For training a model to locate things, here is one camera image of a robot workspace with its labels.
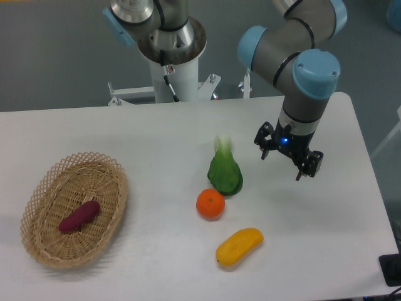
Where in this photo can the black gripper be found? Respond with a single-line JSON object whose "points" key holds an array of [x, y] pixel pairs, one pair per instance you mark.
{"points": [[293, 140]]}

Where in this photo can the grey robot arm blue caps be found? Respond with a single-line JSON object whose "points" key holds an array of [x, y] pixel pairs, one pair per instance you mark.
{"points": [[288, 58]]}

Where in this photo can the purple sweet potato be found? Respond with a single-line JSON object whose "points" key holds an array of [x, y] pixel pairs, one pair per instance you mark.
{"points": [[83, 214]]}

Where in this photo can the oval wicker basket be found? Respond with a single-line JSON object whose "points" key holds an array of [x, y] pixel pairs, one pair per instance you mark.
{"points": [[76, 179]]}

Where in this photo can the green bok choy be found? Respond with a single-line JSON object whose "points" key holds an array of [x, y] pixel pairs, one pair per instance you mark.
{"points": [[224, 172]]}

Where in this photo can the orange tangerine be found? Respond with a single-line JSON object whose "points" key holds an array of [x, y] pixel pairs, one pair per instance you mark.
{"points": [[210, 204]]}

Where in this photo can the yellow mango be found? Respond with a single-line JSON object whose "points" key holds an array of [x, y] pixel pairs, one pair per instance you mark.
{"points": [[237, 246]]}

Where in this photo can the black device at table edge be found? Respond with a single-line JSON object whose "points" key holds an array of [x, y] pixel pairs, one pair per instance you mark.
{"points": [[390, 266]]}

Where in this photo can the blue object top right corner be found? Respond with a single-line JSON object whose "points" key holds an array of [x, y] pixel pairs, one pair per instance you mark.
{"points": [[393, 15]]}

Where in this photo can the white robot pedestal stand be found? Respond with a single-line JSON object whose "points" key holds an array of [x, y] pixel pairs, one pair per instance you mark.
{"points": [[173, 59]]}

